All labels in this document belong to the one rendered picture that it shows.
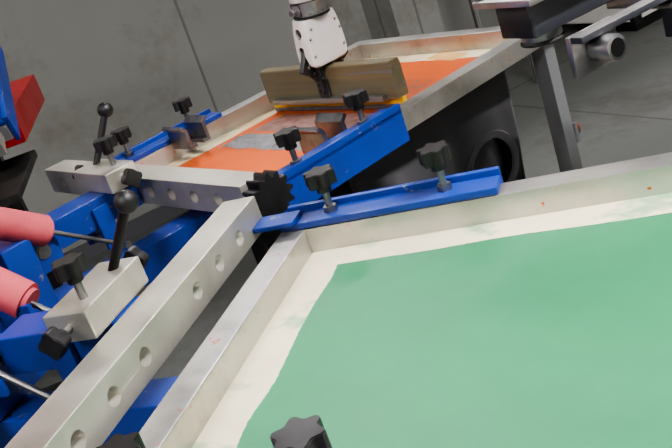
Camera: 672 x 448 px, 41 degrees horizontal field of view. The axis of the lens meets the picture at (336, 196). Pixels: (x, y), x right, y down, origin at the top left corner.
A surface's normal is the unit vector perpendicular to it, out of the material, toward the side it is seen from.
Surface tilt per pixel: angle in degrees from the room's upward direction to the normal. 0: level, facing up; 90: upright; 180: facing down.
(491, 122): 92
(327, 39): 94
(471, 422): 0
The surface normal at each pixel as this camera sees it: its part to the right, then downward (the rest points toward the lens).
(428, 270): -0.30, -0.89
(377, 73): -0.69, 0.44
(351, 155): 0.66, 0.06
